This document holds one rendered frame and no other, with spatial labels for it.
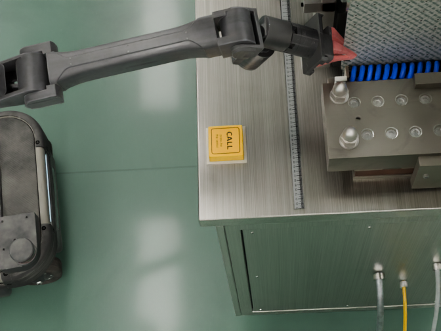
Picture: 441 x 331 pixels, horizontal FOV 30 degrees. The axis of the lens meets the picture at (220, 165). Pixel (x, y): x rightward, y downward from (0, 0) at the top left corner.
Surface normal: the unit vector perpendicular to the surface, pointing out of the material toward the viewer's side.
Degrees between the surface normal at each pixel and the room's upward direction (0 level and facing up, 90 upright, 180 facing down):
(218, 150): 0
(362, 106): 0
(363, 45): 90
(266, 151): 0
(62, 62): 11
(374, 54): 90
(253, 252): 90
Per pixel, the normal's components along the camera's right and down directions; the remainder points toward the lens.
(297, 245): 0.03, 0.91
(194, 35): -0.17, -0.25
